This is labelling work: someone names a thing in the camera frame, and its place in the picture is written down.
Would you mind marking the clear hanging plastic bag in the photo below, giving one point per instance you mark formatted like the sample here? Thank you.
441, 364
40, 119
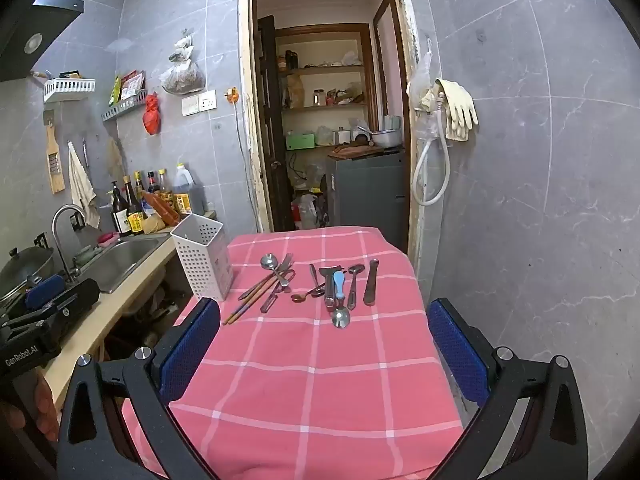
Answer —
421, 85

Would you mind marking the wooden grater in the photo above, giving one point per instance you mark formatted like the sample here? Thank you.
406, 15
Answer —
54, 160

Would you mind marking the steel sink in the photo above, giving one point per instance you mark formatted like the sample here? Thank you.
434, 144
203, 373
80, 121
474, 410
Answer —
125, 260

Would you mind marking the green seasoning packet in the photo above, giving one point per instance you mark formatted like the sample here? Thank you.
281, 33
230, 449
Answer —
116, 91

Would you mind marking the metal teaspoon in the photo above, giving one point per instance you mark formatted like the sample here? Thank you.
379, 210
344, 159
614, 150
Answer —
356, 270

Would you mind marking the black range hood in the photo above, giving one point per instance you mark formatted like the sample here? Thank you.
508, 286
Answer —
35, 20

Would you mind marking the large metal spoon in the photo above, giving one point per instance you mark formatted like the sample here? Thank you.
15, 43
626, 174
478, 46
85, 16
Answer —
269, 260

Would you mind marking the orange plug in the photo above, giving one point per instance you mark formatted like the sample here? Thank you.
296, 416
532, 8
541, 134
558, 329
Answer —
231, 96

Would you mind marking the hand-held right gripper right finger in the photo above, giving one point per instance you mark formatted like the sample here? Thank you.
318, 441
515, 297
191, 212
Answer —
457, 350

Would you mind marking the red plastic bag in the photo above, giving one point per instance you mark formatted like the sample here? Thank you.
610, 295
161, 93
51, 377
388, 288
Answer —
151, 115

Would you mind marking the wooden door frame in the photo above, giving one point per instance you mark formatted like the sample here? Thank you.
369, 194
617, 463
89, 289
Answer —
247, 110

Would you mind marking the brown pump bottle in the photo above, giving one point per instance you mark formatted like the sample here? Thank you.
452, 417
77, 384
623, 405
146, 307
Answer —
120, 215

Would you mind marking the wooden chopstick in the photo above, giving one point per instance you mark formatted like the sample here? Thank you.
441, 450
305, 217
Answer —
255, 287
250, 305

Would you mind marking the large oil jug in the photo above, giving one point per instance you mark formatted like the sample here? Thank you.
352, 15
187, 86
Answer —
187, 192

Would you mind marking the metal peeler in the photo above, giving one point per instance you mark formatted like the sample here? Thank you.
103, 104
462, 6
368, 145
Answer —
330, 285

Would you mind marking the metal hanging tool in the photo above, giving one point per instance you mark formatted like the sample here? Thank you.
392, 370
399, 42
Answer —
85, 152

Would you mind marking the pink checked tablecloth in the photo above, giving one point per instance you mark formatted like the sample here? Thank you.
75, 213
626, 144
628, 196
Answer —
310, 385

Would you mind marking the green box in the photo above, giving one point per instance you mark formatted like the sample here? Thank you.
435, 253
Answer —
300, 141

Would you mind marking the dark wok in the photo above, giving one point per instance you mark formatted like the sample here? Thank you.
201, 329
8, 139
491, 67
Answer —
25, 270

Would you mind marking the cream rubber gloves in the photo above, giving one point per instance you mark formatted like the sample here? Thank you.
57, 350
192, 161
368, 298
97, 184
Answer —
460, 110

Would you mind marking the wooden shelf unit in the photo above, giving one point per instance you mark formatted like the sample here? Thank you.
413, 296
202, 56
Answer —
325, 67

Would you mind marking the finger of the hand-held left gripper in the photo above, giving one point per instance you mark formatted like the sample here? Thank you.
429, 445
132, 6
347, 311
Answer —
75, 297
45, 292

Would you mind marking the beige paper bag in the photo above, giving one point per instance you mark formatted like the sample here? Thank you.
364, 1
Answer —
154, 224

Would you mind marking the person's left hand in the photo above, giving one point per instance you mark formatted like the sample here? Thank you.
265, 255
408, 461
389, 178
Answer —
30, 405

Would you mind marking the yellow-label soy sauce bottle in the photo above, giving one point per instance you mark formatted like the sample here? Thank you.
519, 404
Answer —
135, 217

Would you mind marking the clear bag of dried goods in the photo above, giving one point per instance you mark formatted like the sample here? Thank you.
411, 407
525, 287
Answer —
182, 77

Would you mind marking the white perforated utensil holder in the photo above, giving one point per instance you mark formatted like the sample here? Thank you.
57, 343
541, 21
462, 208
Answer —
200, 260

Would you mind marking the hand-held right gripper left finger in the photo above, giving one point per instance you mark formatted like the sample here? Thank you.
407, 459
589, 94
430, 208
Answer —
190, 350

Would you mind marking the grey wall shelf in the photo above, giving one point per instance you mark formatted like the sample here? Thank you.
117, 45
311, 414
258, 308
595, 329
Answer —
122, 107

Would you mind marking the pink soap dish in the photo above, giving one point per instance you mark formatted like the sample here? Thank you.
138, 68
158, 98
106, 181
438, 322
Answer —
105, 239

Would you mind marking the white hanging towel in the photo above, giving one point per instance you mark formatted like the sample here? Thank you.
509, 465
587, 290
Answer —
82, 190

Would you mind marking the white switch plate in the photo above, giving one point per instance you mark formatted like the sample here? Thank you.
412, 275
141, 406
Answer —
190, 105

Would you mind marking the metal pot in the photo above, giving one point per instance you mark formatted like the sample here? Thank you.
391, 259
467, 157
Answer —
386, 137

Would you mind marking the white wall socket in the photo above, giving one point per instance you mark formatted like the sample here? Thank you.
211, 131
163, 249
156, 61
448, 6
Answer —
207, 101

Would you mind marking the red seasoning packet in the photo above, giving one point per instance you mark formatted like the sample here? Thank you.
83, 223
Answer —
132, 84

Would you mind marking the orange snack packet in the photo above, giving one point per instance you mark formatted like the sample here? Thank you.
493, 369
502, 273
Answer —
162, 207

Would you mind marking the grey cabinet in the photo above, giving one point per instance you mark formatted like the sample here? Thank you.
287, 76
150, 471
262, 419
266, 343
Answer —
367, 195

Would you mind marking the metal faucet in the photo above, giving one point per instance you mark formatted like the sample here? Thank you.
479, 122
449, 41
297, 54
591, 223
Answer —
60, 225

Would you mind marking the broad metal butter knife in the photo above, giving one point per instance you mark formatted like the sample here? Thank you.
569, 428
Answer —
371, 282

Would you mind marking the white wall basket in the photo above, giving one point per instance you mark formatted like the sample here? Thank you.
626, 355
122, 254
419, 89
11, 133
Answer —
67, 89

